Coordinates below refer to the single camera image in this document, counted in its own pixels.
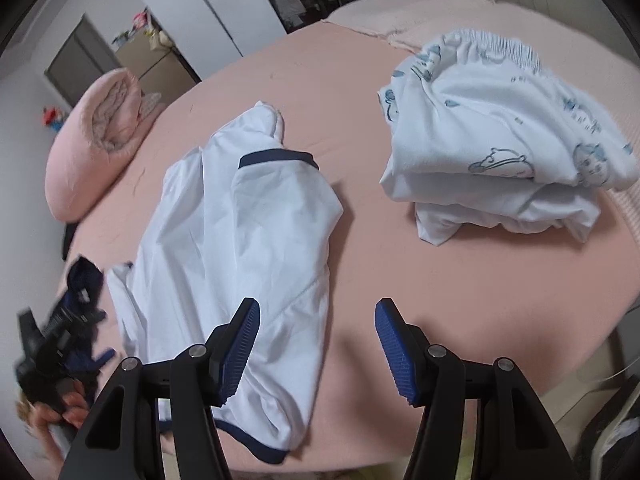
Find white shirt with navy trim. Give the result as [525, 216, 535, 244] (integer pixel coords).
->
[106, 101, 345, 465]

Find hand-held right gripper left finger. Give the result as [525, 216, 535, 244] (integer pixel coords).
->
[59, 298, 262, 480]

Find grey door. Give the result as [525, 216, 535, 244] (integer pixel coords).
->
[45, 15, 121, 108]

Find white wardrobe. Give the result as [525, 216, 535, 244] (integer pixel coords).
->
[117, 0, 288, 81]

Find pink doll toy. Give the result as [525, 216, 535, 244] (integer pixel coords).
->
[131, 8, 153, 36]

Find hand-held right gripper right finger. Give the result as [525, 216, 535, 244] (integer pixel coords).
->
[375, 298, 581, 480]

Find person's left hand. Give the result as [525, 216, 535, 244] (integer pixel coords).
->
[30, 392, 88, 431]

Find white blue-print pants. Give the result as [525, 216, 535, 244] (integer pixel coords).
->
[377, 30, 640, 247]

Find beige cabinet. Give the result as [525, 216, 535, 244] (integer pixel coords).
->
[114, 35, 201, 96]

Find pink folded quilt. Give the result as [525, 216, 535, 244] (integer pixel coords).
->
[45, 67, 168, 222]

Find pink bed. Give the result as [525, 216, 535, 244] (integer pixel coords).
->
[65, 0, 640, 471]

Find dark bag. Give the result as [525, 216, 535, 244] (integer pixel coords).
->
[575, 385, 638, 480]

